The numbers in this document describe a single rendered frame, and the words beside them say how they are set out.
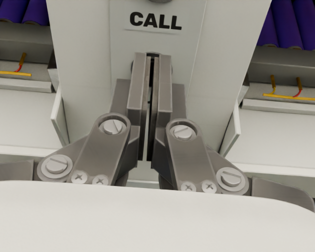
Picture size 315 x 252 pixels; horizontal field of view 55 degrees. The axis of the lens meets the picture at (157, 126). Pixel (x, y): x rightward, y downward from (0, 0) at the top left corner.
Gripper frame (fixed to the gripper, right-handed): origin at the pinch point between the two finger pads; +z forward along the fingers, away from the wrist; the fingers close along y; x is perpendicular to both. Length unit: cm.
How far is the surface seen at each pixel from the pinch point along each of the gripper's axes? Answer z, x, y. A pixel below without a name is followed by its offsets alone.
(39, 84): 7.8, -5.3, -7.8
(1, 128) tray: 4.6, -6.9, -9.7
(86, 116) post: 2.9, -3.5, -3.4
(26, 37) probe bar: 9.9, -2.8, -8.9
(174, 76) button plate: 2.7, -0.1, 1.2
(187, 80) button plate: 2.7, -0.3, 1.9
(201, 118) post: 2.9, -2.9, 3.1
